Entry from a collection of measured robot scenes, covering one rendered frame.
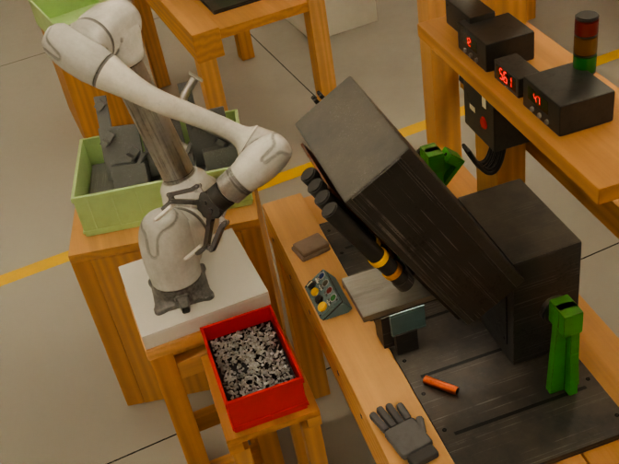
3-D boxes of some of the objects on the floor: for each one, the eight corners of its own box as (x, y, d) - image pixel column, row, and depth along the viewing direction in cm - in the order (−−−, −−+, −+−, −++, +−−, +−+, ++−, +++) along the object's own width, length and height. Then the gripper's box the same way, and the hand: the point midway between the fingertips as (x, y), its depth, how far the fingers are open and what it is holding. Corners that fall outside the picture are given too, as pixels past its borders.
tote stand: (127, 406, 354) (67, 256, 306) (131, 320, 395) (79, 176, 347) (293, 373, 356) (258, 218, 308) (280, 291, 397) (247, 143, 349)
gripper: (259, 226, 237) (203, 272, 244) (204, 155, 239) (148, 203, 245) (250, 230, 230) (192, 278, 236) (192, 156, 232) (136, 205, 238)
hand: (173, 237), depth 241 cm, fingers open, 13 cm apart
